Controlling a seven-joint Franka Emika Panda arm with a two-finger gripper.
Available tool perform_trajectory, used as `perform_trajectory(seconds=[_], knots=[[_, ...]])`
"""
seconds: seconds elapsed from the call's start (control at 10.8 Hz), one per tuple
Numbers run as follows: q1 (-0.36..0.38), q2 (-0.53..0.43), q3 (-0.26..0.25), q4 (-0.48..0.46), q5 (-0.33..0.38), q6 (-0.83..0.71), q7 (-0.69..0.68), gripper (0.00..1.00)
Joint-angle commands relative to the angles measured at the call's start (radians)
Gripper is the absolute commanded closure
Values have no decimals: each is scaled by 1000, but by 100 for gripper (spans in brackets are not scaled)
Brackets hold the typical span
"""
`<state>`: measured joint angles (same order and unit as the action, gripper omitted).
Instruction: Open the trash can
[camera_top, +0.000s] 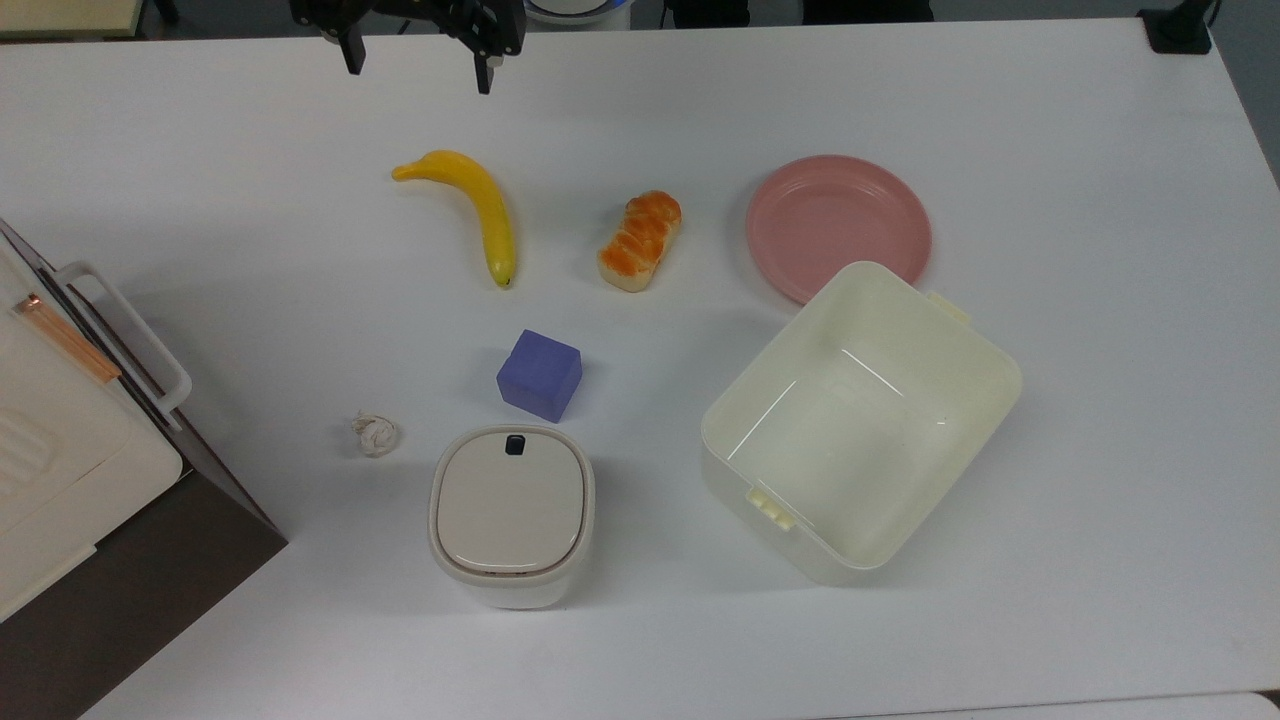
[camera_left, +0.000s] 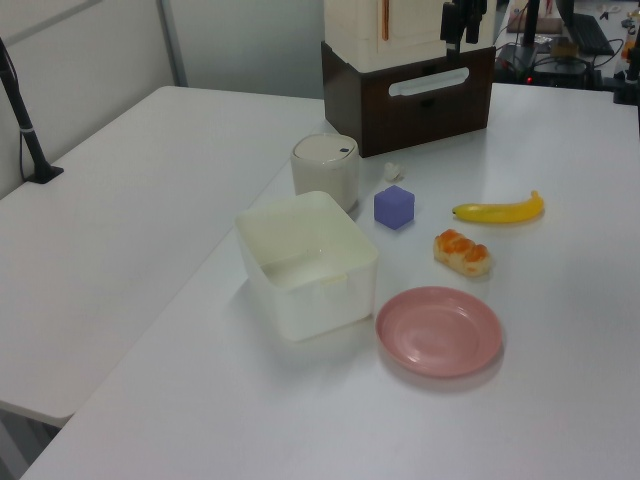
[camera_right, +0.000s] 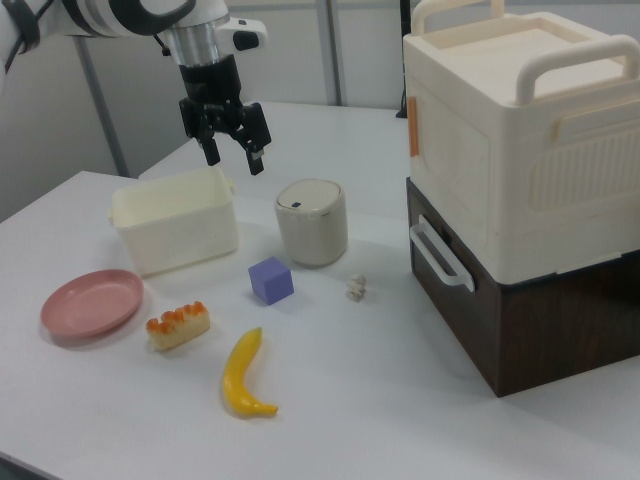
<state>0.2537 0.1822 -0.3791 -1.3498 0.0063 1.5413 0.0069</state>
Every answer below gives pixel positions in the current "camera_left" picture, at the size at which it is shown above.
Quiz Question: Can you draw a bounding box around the yellow banana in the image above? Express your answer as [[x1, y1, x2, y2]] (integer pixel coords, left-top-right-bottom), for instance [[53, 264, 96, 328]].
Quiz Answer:
[[451, 189, 546, 225]]

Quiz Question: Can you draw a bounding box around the beige round trash can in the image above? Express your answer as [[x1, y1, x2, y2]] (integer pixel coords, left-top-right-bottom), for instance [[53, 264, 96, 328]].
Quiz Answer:
[[290, 133, 361, 214]]

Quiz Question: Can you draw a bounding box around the black clamp device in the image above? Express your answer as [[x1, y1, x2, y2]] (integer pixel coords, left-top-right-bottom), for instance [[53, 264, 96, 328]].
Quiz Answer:
[[610, 46, 640, 107]]

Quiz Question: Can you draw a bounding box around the pink plate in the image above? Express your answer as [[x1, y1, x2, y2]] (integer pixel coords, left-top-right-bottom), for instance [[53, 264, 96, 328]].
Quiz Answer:
[[374, 285, 504, 379]]

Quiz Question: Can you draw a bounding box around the cream toaster oven appliance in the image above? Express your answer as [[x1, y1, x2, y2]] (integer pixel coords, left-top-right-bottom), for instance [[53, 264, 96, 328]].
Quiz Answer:
[[320, 40, 497, 160]]

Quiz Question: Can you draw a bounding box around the white drawer handle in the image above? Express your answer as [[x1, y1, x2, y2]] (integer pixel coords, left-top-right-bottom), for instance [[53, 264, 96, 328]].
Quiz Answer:
[[388, 66, 472, 98]]

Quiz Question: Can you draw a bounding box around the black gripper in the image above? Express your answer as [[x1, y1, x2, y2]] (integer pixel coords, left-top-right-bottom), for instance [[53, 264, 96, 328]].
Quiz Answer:
[[439, 0, 489, 54]]

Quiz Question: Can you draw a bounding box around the black camera pole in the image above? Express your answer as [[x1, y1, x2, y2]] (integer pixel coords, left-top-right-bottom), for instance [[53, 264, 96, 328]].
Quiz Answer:
[[0, 36, 66, 186]]

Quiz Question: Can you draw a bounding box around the cream box cabinet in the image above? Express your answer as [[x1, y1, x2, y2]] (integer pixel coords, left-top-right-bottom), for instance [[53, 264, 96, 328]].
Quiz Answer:
[[323, 0, 497, 72]]

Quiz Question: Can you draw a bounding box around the white plastic storage bin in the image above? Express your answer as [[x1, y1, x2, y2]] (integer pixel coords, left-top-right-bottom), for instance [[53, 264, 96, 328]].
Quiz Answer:
[[234, 190, 380, 344]]

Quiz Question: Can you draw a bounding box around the beige trash can lid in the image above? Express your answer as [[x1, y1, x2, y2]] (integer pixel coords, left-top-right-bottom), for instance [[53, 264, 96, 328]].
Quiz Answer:
[[293, 134, 358, 167]]

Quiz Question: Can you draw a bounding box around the black keyboard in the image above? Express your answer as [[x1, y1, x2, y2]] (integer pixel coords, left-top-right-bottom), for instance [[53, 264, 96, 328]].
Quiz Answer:
[[568, 11, 616, 57]]

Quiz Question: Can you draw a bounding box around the purple cube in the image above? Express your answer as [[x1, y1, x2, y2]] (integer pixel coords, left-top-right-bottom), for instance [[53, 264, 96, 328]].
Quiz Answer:
[[373, 184, 417, 232]]

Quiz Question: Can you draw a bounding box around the orange glazed bread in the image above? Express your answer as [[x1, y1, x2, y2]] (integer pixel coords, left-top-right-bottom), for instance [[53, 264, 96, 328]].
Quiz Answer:
[[431, 228, 494, 279]]

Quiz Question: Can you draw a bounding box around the black electronics box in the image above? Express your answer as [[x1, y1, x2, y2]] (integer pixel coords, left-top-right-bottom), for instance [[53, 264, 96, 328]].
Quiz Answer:
[[497, 42, 604, 91]]

